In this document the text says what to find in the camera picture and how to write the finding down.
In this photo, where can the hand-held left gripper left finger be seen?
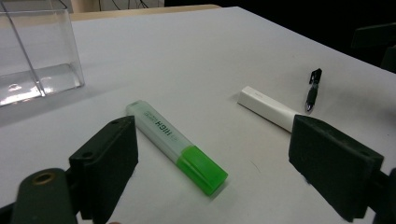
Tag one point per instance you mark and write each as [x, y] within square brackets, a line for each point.
[106, 161]

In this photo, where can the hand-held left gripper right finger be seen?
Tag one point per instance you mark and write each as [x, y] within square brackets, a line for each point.
[336, 165]

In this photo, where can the green highlighter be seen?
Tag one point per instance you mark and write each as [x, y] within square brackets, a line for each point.
[162, 133]

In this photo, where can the black pen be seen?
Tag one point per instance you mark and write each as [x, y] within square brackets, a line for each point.
[312, 93]

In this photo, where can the white rectangular stick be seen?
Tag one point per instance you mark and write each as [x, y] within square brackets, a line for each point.
[264, 105]

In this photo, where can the clear plastic organizer box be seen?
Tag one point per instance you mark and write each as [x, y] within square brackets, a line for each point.
[46, 46]

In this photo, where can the light wooden table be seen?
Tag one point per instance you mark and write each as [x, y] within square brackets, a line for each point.
[140, 12]

